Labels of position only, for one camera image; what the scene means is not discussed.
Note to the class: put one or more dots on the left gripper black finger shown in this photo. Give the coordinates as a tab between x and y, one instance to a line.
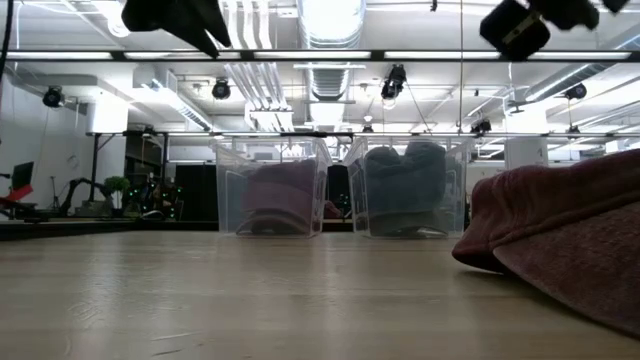
197	32
210	12

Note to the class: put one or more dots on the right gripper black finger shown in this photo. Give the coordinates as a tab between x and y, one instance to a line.
527	42
507	17

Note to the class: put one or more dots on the maroon baseball cap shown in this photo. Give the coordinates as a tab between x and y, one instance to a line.
285	180
575	225
280	220

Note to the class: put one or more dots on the dark green baseball cap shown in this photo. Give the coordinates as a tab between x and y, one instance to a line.
405	185

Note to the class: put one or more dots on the black background robot arm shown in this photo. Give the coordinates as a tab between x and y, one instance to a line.
75	187

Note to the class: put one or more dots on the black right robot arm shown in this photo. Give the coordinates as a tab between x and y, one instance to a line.
616	4

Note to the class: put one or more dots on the black hanging spotlight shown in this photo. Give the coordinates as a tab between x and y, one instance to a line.
52	97
481	126
221	90
576	91
395	80

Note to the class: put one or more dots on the white ceiling pipes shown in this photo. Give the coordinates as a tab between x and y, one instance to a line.
260	85

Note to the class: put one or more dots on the white pillar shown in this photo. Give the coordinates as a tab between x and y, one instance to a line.
525	152

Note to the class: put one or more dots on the black background gantry beam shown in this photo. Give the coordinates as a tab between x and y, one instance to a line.
300	134

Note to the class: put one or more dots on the clear plastic bin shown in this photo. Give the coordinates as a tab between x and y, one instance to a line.
457	200
230	200

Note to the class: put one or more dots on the background potted green plant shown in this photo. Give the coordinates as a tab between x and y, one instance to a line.
117	185

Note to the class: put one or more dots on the black background monitor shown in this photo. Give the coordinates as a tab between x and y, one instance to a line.
22	175

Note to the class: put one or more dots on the red background object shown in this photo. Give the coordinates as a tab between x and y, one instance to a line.
17	195

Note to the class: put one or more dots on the white rectangular ceiling duct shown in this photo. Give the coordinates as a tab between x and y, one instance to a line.
175	102

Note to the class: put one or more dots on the silver ventilation duct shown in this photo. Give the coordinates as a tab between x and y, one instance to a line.
330	30

